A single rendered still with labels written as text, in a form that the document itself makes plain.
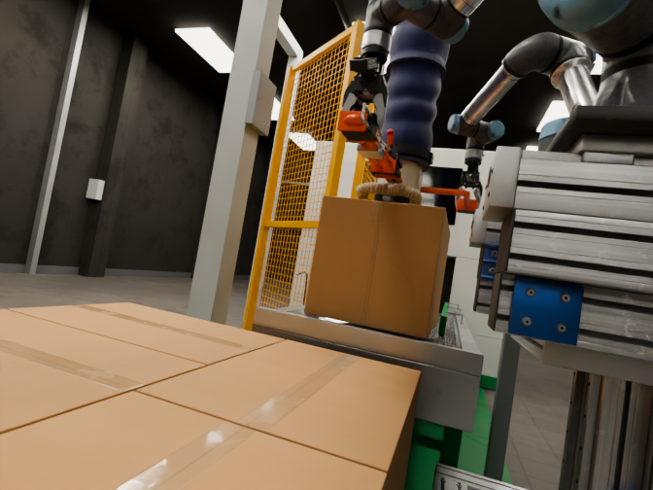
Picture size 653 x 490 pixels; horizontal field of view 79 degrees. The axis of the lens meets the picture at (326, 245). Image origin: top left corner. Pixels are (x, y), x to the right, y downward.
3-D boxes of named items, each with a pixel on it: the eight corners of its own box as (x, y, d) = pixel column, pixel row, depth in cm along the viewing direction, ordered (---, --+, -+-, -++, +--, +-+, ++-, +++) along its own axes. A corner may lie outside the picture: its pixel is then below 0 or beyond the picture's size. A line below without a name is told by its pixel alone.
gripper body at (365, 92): (386, 107, 105) (393, 64, 106) (379, 92, 97) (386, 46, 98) (358, 107, 108) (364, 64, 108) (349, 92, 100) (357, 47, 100)
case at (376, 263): (351, 305, 187) (363, 223, 189) (436, 322, 173) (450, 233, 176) (303, 313, 130) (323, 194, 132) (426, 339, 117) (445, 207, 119)
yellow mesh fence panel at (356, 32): (229, 366, 267) (282, 68, 277) (243, 366, 272) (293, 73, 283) (292, 419, 195) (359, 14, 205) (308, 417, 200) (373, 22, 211)
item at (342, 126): (346, 141, 105) (349, 123, 105) (373, 143, 102) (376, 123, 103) (336, 129, 97) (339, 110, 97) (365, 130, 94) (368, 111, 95)
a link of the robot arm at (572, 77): (569, 181, 109) (529, 57, 136) (613, 192, 112) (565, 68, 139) (606, 152, 99) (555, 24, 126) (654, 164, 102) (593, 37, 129)
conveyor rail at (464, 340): (451, 331, 329) (454, 308, 330) (458, 332, 327) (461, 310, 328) (453, 422, 110) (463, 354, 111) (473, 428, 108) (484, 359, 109)
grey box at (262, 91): (260, 136, 233) (269, 87, 234) (268, 136, 231) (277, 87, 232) (243, 122, 214) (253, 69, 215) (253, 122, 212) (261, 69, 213)
